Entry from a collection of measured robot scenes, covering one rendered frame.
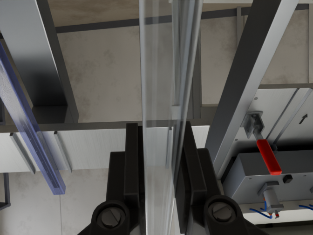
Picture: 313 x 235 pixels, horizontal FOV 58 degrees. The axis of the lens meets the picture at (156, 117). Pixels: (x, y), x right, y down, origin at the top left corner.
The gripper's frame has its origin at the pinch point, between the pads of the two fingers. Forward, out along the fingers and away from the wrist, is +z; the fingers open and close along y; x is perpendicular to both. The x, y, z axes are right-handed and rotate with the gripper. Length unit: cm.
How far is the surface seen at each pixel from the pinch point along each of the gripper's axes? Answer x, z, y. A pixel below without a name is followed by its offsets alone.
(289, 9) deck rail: 0.1, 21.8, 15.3
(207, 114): -37, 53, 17
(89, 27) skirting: -118, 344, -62
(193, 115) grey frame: -29, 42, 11
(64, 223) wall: -339, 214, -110
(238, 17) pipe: -91, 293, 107
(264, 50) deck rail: -5.0, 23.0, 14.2
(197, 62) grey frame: -19, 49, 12
